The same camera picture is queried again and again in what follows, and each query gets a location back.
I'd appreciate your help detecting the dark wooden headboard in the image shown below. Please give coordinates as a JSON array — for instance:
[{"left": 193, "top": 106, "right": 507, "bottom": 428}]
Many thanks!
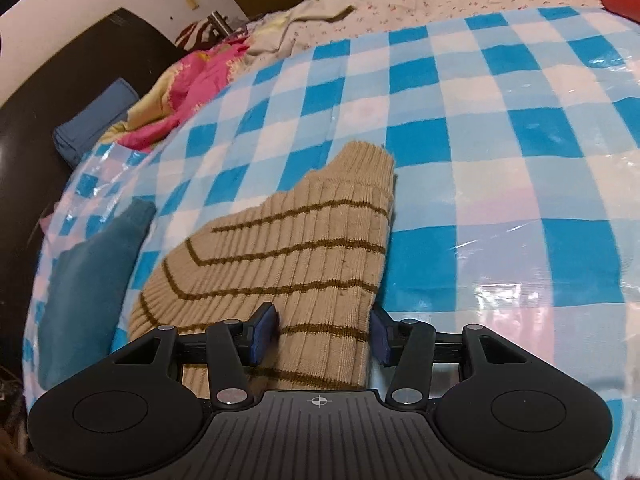
[{"left": 0, "top": 7, "right": 186, "bottom": 361}]

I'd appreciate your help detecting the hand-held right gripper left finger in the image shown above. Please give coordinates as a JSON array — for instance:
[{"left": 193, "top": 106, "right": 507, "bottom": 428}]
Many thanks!
[{"left": 107, "top": 302, "right": 278, "bottom": 408}]

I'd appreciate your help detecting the teal fleece cloth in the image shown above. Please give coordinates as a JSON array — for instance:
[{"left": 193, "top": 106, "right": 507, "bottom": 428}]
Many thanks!
[{"left": 37, "top": 199, "right": 157, "bottom": 391}]

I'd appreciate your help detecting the pink floral quilt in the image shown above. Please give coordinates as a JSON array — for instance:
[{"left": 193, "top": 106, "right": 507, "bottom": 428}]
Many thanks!
[{"left": 102, "top": 40, "right": 251, "bottom": 151}]

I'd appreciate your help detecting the cream cloth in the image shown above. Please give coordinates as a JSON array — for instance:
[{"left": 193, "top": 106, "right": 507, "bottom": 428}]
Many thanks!
[{"left": 245, "top": 2, "right": 356, "bottom": 56}]

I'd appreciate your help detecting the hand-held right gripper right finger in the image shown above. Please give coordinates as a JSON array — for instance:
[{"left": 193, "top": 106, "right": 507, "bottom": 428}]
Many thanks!
[{"left": 370, "top": 306, "right": 533, "bottom": 406}]

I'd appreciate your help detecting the blue pillow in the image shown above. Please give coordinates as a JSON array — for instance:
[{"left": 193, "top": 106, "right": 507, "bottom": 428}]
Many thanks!
[{"left": 53, "top": 77, "right": 138, "bottom": 168}]

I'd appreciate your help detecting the beige brown-striped knit sweater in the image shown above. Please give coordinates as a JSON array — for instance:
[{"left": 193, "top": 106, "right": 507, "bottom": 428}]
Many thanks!
[{"left": 127, "top": 141, "right": 396, "bottom": 391}]

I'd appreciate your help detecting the zebra striped cloth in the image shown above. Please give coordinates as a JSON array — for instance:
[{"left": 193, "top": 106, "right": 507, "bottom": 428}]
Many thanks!
[{"left": 175, "top": 17, "right": 246, "bottom": 51}]

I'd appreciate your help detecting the blue white checkered plastic sheet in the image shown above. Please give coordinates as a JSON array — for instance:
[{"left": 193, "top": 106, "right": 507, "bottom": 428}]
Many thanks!
[{"left": 22, "top": 5, "right": 640, "bottom": 461}]

